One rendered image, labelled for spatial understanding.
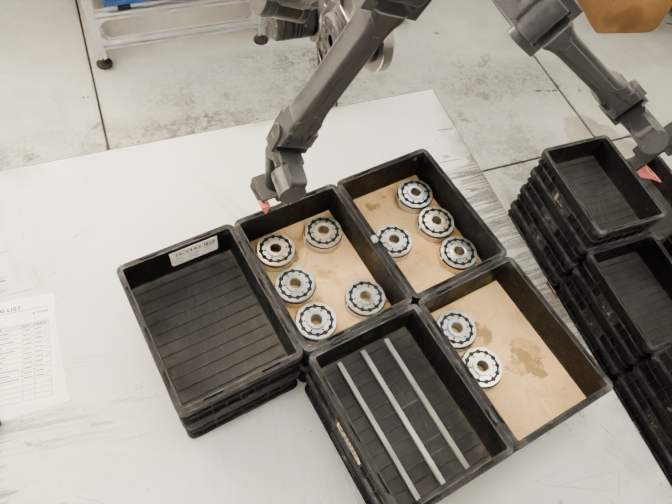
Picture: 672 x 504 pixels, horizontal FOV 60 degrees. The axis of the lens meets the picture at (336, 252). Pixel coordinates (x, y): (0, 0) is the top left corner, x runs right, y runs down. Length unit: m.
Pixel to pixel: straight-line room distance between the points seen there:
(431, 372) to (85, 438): 0.84
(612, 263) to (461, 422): 1.18
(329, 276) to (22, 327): 0.81
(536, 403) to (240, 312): 0.76
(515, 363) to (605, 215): 1.00
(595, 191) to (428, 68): 1.36
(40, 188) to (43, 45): 1.68
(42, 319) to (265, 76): 1.94
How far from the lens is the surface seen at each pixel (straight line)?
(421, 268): 1.59
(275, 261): 1.51
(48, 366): 1.66
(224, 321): 1.47
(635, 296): 2.41
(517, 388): 1.53
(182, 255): 1.50
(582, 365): 1.54
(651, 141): 1.39
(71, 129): 3.08
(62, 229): 1.85
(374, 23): 0.95
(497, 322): 1.58
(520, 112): 3.36
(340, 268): 1.55
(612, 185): 2.52
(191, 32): 3.28
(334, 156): 1.94
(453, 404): 1.46
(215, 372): 1.43
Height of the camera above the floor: 2.17
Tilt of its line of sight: 58 degrees down
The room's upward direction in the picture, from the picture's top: 11 degrees clockwise
